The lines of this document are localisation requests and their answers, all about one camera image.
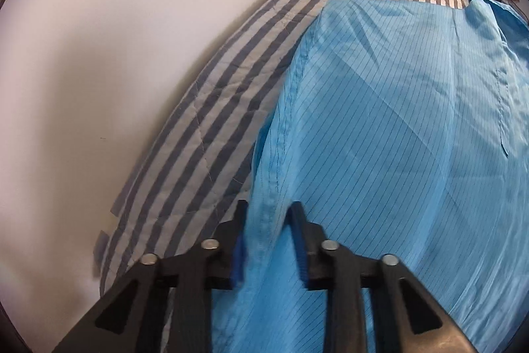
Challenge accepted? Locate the blue white striped quilt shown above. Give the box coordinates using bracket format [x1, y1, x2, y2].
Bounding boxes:
[94, 0, 469, 296]

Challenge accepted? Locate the light blue pinstriped coat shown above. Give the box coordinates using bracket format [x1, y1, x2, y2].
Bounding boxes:
[163, 0, 529, 353]

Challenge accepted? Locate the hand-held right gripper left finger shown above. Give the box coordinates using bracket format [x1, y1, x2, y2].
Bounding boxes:
[52, 199, 249, 353]

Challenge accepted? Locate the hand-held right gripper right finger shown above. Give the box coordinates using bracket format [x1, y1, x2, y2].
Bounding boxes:
[287, 201, 480, 353]

